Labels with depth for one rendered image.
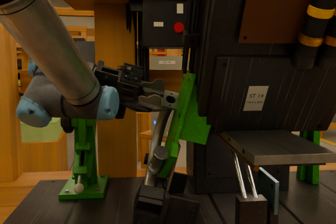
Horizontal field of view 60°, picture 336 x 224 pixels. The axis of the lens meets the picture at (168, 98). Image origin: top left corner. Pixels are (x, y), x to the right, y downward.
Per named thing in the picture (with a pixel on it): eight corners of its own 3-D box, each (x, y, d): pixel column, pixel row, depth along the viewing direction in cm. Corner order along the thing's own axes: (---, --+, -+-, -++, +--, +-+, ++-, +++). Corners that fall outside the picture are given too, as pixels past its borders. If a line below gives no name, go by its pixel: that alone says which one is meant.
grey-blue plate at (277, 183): (279, 242, 65) (281, 182, 63) (270, 243, 64) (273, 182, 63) (261, 220, 74) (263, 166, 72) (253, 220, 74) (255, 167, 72)
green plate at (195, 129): (201, 166, 70) (225, 82, 68) (167, 158, 69) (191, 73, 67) (192, 152, 82) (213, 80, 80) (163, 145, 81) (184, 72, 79)
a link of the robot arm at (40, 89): (52, 112, 60) (70, 72, 66) (4, 109, 62) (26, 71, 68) (68, 131, 66) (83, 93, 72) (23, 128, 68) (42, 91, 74)
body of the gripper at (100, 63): (141, 89, 69) (91, 75, 68) (135, 109, 76) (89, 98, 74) (146, 67, 74) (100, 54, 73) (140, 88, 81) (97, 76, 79)
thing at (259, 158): (336, 169, 54) (337, 153, 54) (253, 172, 53) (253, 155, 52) (255, 125, 93) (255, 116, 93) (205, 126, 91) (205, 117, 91)
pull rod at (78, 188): (83, 195, 82) (82, 175, 81) (72, 195, 81) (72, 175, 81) (86, 186, 87) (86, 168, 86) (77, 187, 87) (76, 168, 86)
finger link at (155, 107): (174, 105, 71) (139, 92, 71) (168, 119, 76) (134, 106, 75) (177, 96, 73) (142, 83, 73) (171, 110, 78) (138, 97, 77)
